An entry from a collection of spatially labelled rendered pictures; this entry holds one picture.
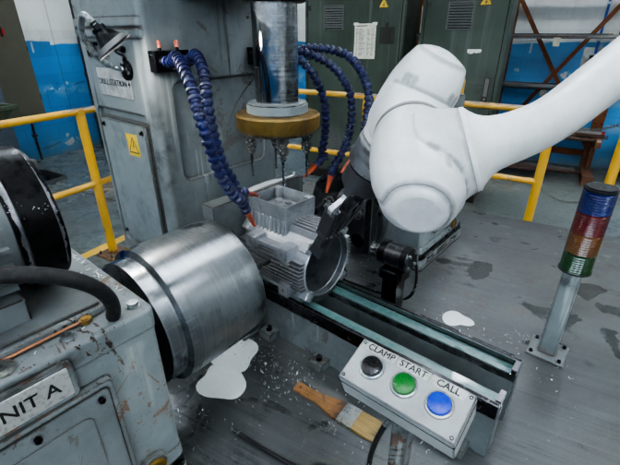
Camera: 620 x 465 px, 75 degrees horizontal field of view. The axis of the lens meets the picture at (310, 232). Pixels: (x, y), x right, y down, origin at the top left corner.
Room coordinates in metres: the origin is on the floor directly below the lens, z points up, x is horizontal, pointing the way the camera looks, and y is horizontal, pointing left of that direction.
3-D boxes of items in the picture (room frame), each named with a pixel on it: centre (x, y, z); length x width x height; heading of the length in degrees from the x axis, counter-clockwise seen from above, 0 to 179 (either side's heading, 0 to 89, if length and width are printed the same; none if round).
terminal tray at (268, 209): (0.89, 0.07, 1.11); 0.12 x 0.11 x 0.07; 49
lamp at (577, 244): (0.75, -0.57, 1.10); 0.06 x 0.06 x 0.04
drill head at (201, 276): (0.59, 0.27, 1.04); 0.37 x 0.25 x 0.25; 140
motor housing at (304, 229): (0.86, 0.04, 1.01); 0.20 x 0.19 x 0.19; 49
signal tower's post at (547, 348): (0.75, -0.57, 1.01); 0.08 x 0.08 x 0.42; 50
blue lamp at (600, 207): (0.75, -0.57, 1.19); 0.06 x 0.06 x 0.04
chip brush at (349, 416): (0.58, -0.05, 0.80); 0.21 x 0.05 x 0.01; 54
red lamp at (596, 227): (0.75, -0.57, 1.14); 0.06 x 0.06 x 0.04
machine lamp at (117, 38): (0.83, 0.37, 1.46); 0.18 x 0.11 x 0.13; 50
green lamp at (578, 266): (0.75, -0.57, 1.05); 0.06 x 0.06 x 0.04
